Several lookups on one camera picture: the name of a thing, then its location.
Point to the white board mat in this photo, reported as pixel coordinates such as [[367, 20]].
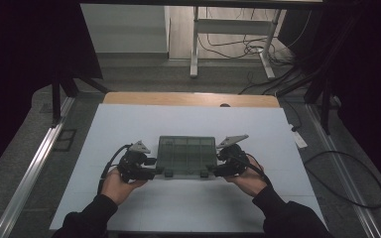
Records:
[[185, 205]]

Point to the white cabinet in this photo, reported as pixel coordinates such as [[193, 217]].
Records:
[[122, 29]]

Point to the dark floor hatch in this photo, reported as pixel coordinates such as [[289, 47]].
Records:
[[65, 140]]

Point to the transparent grey compartment storage box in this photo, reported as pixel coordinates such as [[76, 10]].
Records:
[[185, 155]]

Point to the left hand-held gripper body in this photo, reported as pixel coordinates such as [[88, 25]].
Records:
[[132, 165]]

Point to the person's left hand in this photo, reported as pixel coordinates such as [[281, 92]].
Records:
[[119, 190]]

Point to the person's right hand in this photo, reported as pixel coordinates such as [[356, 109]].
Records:
[[251, 181]]

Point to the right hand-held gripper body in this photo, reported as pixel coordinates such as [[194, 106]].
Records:
[[234, 162]]

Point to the wooden table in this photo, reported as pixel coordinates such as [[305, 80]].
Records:
[[178, 98]]

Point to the aluminium floor rail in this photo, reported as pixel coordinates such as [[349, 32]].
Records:
[[29, 175], [344, 172]]

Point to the black metal stand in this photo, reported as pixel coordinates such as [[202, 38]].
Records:
[[325, 109], [57, 99]]

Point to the white power strip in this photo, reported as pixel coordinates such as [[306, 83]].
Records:
[[299, 139]]

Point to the white desk frame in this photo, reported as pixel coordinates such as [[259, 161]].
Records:
[[231, 26]]

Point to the small dark knob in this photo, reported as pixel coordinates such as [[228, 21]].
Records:
[[225, 105]]

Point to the black curtain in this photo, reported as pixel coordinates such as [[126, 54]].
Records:
[[370, 82], [20, 66]]

